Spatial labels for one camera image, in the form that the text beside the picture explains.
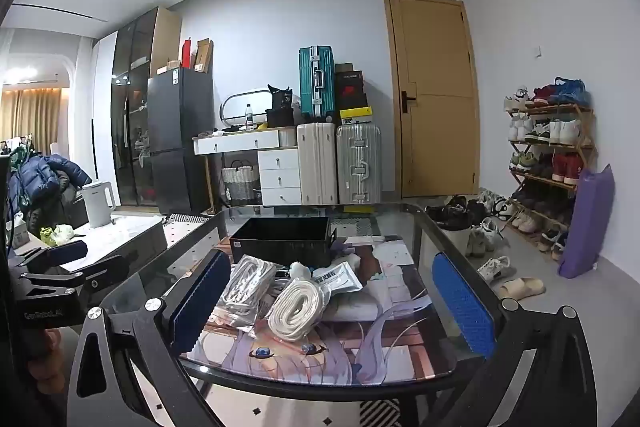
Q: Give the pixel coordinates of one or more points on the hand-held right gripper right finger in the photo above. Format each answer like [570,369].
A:
[462,304]

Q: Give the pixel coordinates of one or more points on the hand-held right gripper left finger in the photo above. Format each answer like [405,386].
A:
[200,294]

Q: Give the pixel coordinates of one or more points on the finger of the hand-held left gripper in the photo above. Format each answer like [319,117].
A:
[100,272]
[65,251]

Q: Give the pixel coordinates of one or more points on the black storage box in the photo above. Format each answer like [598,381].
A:
[280,243]

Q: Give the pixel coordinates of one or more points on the white cotton wad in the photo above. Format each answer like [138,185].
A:
[300,269]

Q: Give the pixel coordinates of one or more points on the white medicine sachet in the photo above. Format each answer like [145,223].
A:
[337,279]

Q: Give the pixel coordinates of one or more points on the person's left hand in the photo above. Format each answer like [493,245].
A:
[47,352]

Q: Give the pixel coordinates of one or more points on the light green bundle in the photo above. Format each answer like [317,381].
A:
[57,236]

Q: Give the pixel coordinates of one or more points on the beige slipper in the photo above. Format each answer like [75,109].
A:
[507,293]
[525,284]

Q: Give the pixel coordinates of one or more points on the white sneaker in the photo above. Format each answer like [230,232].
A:
[494,268]

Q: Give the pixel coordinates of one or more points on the white low table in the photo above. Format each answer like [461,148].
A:
[130,232]

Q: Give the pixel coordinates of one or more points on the white electric kettle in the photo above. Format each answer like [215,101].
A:
[97,207]

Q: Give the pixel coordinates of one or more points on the blue puffer jacket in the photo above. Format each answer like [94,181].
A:
[40,174]

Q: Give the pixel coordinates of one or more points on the printed desk mat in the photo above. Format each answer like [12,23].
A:
[390,347]

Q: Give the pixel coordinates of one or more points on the pile of sneakers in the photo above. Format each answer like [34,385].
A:
[460,212]

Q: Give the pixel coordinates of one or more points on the woven basket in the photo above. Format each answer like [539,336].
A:
[240,184]

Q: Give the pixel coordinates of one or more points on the beige curtain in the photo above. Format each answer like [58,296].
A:
[30,112]

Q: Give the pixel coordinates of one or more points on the purple bag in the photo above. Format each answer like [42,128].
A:
[587,227]

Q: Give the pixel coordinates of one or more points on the white dresser desk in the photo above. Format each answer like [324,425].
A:
[235,141]

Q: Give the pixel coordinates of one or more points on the dark grey refrigerator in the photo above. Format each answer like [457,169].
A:
[175,132]

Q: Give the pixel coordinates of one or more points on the dark glass wardrobe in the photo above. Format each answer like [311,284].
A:
[132,107]

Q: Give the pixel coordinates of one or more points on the cream suitcase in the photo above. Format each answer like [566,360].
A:
[316,164]

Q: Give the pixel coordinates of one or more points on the silver suitcase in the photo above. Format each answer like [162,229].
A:
[357,162]

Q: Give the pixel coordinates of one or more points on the clear water bottle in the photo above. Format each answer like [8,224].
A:
[249,117]

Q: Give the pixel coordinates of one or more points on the black bag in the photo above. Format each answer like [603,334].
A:
[280,113]

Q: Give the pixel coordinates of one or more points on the wooden shoe rack with shoes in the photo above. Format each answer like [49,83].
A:
[565,129]

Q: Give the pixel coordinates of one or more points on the yellow black box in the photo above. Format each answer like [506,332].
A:
[356,116]

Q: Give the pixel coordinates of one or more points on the cardboard box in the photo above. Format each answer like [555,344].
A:
[204,57]

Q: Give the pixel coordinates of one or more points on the black red shoe box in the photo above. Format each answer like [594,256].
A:
[350,89]

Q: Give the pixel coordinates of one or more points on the teal suitcase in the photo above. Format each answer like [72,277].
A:
[317,82]

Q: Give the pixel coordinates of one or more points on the wooden door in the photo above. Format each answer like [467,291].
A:
[435,57]

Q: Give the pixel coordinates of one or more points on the white oval mirror frame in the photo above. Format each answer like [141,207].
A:
[235,99]

